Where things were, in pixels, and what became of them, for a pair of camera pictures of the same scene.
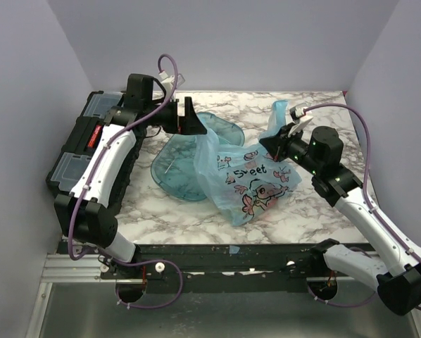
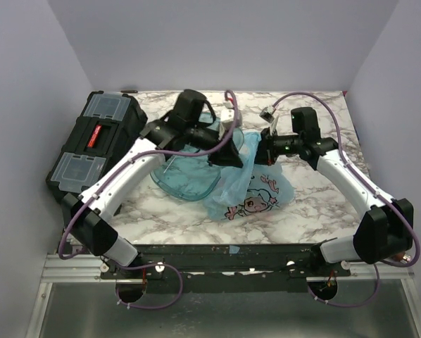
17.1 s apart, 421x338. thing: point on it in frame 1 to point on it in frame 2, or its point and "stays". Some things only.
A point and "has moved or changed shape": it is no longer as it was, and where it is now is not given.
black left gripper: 190,124 to 226,155
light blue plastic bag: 246,181 has moved or changed shape
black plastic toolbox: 79,139 stays
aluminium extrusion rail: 62,268 stays
